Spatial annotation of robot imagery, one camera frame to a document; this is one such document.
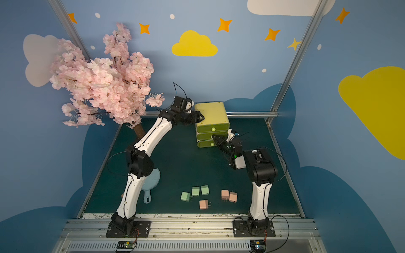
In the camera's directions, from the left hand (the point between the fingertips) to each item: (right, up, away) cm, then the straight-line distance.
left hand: (200, 116), depth 92 cm
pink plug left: (+14, -44, -8) cm, 47 cm away
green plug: (-8, -44, -10) cm, 46 cm away
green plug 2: (-2, -42, -8) cm, 43 cm away
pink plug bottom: (+2, -47, -12) cm, 49 cm away
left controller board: (-34, -62, -21) cm, 74 cm away
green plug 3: (+3, -42, -7) cm, 43 cm away
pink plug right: (+18, -45, -8) cm, 49 cm away
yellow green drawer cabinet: (+9, -4, -1) cm, 10 cm away
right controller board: (+28, -64, -19) cm, 72 cm away
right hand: (+8, -11, +4) cm, 15 cm away
